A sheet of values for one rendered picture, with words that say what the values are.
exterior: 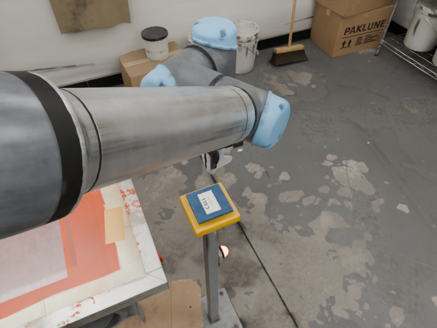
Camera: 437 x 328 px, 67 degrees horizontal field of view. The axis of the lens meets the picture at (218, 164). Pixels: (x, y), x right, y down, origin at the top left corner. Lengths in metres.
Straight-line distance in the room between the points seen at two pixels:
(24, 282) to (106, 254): 0.19
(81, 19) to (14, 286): 2.13
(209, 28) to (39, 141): 0.42
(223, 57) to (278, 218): 1.58
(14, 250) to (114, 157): 0.76
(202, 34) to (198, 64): 0.06
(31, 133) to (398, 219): 2.20
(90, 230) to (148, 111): 0.69
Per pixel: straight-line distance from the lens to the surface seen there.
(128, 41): 2.95
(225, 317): 1.77
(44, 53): 2.92
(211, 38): 0.55
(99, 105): 0.24
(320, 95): 2.99
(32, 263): 0.94
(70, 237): 0.94
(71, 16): 2.74
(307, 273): 1.92
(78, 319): 0.80
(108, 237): 0.90
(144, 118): 0.26
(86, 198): 0.99
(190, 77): 0.49
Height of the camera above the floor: 1.71
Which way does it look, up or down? 48 degrees down
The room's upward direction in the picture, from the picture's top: straight up
